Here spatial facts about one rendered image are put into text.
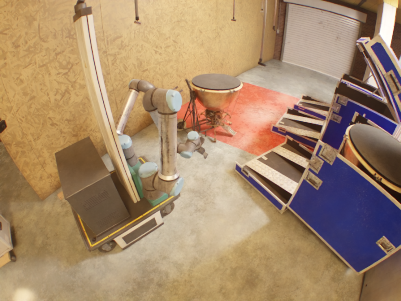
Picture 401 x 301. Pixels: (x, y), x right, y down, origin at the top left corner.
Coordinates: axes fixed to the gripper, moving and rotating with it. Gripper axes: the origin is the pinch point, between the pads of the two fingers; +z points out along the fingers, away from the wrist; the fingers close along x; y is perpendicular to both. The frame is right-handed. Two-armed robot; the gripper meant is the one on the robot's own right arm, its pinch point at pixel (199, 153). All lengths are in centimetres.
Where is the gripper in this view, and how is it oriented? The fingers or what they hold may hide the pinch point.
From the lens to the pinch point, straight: 182.0
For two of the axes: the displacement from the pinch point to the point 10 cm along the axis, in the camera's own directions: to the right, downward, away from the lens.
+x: 7.7, 4.9, -4.1
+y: -6.1, 7.5, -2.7
